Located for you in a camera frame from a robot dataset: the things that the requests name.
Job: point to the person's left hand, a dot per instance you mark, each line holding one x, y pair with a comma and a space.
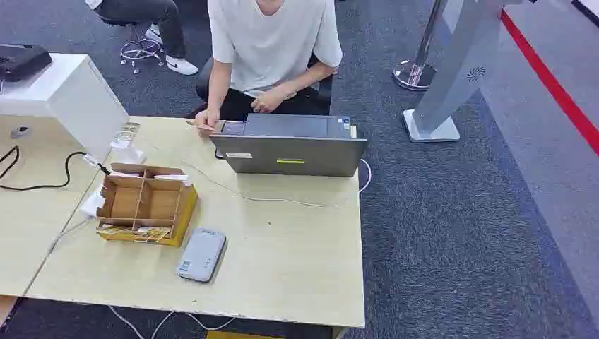
267, 102

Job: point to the person's right hand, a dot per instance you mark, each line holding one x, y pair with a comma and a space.
206, 119

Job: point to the small pale card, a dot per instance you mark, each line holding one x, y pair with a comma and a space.
200, 126

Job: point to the grey laptop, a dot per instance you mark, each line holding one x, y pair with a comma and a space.
290, 152

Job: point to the seated person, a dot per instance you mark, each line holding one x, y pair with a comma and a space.
269, 42

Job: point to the white cards stack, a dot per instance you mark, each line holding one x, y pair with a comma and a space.
124, 174
171, 178

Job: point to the clear plastic bag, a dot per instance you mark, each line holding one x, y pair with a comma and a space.
125, 135

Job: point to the chrome stool base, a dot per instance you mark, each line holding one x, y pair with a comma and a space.
140, 50

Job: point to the wooden card box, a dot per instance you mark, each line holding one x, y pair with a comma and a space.
146, 206

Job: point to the person on stool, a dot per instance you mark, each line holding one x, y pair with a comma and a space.
154, 21

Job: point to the printed cards row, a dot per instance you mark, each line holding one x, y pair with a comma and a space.
140, 232

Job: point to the grey card reader device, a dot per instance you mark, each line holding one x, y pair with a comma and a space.
201, 255

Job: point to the white cabinet box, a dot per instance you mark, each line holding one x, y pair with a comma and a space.
70, 100

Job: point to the white power adapter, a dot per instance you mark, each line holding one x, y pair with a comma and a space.
91, 205

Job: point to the silver floor stand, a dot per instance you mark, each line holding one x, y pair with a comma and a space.
451, 79

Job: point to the small grey mouse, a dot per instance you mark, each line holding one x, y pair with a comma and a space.
19, 131

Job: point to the black device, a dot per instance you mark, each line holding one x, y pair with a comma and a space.
21, 62

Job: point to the yellow object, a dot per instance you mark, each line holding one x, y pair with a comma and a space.
241, 335

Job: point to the chrome stanchion post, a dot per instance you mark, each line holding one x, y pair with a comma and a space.
419, 65

